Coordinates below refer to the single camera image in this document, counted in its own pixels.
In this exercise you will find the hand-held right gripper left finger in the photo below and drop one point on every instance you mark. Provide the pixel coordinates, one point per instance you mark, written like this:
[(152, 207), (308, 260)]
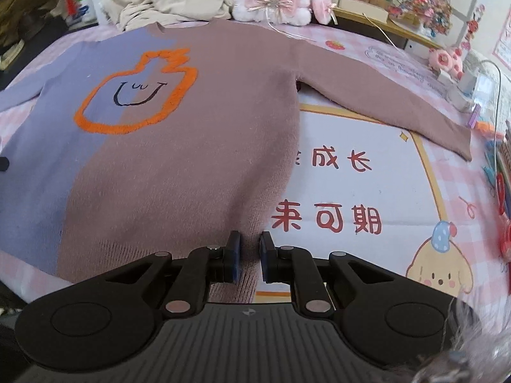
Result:
[(235, 261)]

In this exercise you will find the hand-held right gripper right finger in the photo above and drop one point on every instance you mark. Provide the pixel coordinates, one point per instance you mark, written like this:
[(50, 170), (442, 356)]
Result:
[(265, 261)]

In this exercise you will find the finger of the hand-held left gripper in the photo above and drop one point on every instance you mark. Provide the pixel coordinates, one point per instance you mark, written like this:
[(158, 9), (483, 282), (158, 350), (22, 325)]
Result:
[(3, 164)]

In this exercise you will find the purple and mauve knit sweater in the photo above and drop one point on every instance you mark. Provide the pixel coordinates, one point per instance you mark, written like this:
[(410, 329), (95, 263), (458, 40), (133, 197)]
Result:
[(199, 147)]

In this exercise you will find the dark cloth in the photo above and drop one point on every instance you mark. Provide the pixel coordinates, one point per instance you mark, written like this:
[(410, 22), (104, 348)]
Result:
[(28, 24)]

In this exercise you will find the pink checked printed bed sheet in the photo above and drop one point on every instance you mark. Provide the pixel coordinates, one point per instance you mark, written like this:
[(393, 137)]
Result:
[(343, 139)]

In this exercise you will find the beige garment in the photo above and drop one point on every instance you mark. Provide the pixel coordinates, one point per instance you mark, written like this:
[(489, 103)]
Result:
[(167, 0)]

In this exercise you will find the pile of colourful hair clips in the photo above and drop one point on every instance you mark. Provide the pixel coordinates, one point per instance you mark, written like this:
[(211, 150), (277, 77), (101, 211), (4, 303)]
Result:
[(497, 167)]

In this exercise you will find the white charger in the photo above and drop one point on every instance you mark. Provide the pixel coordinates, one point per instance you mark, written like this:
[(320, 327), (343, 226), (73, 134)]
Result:
[(467, 87)]

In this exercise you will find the wooden bookshelf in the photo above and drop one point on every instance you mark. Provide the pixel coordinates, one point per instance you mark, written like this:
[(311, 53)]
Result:
[(359, 10)]

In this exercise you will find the small pink toy figure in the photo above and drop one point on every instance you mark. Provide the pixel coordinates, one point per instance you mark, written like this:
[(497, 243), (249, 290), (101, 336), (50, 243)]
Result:
[(443, 60)]

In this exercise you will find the colourful bead flower ornament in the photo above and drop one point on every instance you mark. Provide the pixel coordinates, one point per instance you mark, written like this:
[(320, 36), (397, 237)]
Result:
[(423, 8)]

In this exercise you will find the wall poster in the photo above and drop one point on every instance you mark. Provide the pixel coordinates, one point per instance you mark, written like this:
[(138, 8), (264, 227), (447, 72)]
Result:
[(504, 44)]

